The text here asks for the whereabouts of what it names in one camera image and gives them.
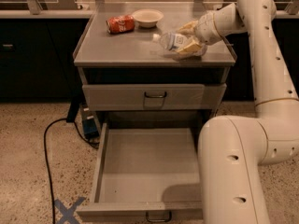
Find blue power box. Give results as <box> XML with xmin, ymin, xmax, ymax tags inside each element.
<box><xmin>80</xmin><ymin>105</ymin><xmax>99</xmax><ymax>139</ymax></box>

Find open grey drawer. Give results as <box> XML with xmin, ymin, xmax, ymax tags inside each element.
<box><xmin>77</xmin><ymin>123</ymin><xmax>203</xmax><ymax>223</ymax></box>

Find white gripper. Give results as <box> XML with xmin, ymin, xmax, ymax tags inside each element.
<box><xmin>176</xmin><ymin>3</ymin><xmax>246</xmax><ymax>54</ymax></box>

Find white bowl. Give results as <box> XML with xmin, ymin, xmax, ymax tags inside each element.
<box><xmin>132</xmin><ymin>9</ymin><xmax>164</xmax><ymax>28</ymax></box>

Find grey drawer cabinet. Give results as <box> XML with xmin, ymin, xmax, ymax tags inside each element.
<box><xmin>75</xmin><ymin>2</ymin><xmax>235</xmax><ymax>128</ymax></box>

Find clear plastic water bottle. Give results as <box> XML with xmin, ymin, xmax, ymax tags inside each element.
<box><xmin>151</xmin><ymin>32</ymin><xmax>208</xmax><ymax>61</ymax></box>

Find black cable left floor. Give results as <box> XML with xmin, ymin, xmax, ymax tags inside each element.
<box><xmin>43</xmin><ymin>118</ymin><xmax>101</xmax><ymax>224</ymax></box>

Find dark lab bench cabinets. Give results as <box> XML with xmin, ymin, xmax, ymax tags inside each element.
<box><xmin>0</xmin><ymin>18</ymin><xmax>299</xmax><ymax>103</ymax></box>

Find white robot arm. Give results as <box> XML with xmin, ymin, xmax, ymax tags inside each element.
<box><xmin>179</xmin><ymin>0</ymin><xmax>299</xmax><ymax>224</ymax></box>

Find closed grey upper drawer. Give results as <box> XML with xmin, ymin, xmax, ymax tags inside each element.
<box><xmin>82</xmin><ymin>84</ymin><xmax>226</xmax><ymax>111</ymax></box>

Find blue tape cross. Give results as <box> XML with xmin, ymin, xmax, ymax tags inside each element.
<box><xmin>54</xmin><ymin>197</ymin><xmax>85</xmax><ymax>224</ymax></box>

